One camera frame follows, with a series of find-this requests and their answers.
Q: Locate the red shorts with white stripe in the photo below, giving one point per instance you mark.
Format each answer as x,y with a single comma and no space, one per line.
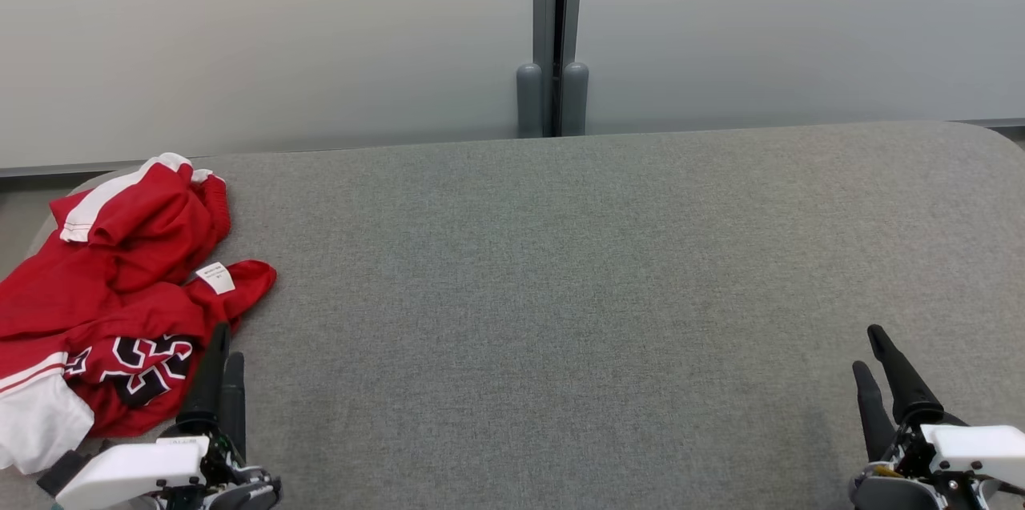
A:
152,214

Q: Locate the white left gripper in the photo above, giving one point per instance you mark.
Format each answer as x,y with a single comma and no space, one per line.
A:
128,474

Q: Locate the grey partition foot post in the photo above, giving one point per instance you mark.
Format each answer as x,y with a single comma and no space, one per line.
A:
529,102
575,98

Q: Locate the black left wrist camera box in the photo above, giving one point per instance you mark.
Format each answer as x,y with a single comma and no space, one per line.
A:
62,474

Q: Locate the red white printed jersey shirt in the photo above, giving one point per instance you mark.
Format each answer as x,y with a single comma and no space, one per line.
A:
160,314

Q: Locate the frosted white partition panel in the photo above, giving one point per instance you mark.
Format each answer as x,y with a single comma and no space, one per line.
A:
801,22
240,38

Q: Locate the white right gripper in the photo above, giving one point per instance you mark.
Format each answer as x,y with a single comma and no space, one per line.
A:
973,450

